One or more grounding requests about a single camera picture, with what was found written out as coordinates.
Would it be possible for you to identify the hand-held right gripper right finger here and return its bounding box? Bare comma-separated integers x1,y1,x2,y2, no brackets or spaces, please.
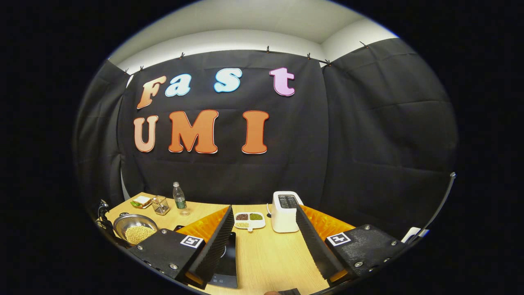
295,204,410,287

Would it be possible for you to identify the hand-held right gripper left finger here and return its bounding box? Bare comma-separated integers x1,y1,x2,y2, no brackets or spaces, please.
129,205,236,289

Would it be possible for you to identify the black induction cooktop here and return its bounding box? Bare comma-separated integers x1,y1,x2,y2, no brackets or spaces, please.
174,225,239,289

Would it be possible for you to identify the steel pot with black handle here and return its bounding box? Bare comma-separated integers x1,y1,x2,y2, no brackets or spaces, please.
113,212,159,246

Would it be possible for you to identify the heap of soybeans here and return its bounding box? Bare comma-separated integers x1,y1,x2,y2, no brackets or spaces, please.
125,225,157,245

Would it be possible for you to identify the white toaster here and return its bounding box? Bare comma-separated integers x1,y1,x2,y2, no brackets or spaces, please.
271,191,304,234

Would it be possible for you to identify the sandwich with lettuce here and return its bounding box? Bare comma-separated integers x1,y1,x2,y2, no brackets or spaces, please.
130,195,153,209

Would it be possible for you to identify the white divided dish of beans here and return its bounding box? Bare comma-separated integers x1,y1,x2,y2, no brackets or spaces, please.
234,212,266,232

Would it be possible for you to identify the clear plastic water bottle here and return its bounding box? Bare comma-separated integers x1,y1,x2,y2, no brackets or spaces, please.
172,182,190,216

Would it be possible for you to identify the black backdrop cloth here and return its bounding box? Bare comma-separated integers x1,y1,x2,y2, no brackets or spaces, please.
73,38,458,238

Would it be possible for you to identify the metal wire basket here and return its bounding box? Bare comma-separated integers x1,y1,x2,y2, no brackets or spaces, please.
151,195,170,216

